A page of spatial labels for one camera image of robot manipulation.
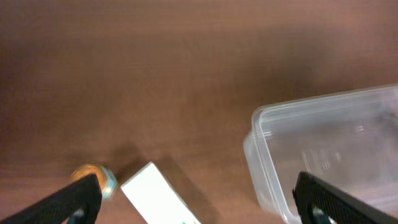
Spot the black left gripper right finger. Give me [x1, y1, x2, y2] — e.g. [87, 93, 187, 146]
[292, 171, 397, 224]

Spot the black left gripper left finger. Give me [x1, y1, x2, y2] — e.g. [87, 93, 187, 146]
[1, 174, 102, 224]

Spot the clear plastic container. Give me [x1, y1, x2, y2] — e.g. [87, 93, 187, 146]
[243, 85, 397, 223]

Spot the white Panadol medicine box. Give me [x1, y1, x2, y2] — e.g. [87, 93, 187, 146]
[121, 162, 201, 224]

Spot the small jar with gold lid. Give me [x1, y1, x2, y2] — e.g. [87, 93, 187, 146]
[71, 164, 118, 200]

